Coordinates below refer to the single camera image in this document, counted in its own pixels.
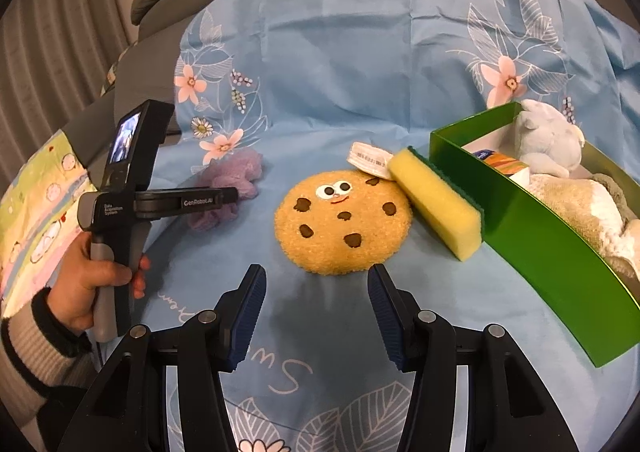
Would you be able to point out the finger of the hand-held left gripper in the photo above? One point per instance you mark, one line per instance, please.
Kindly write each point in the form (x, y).
(225, 199)

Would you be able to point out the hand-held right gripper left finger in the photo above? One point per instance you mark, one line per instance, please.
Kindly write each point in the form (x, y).
(247, 317)

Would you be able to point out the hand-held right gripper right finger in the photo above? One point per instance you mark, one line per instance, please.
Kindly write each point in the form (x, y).
(390, 322)

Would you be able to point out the purple fluffy cloth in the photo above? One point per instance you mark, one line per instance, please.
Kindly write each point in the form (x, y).
(240, 167)

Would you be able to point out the cookie plush toy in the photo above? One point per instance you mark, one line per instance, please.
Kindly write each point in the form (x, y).
(330, 237)

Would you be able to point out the yellow sponge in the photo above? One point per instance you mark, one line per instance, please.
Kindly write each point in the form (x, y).
(435, 197)

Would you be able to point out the green cardboard box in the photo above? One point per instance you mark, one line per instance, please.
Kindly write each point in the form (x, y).
(540, 252)

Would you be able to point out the cream fluffy towel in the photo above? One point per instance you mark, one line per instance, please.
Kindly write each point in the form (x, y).
(570, 202)

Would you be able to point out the white knit cloth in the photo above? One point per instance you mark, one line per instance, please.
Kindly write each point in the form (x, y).
(620, 247)

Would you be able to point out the person's left hand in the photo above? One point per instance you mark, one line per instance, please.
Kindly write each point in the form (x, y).
(75, 282)

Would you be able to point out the cartoon printed blanket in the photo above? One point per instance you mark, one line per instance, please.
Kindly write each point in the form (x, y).
(40, 212)

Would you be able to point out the white printed label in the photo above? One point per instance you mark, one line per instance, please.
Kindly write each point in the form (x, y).
(367, 158)

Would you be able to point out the blue floral bed sheet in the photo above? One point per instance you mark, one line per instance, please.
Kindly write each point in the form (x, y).
(325, 82)

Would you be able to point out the orange and blue packet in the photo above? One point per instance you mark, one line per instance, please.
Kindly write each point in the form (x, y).
(502, 163)

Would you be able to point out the white plush animal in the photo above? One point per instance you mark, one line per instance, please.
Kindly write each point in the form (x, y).
(545, 142)

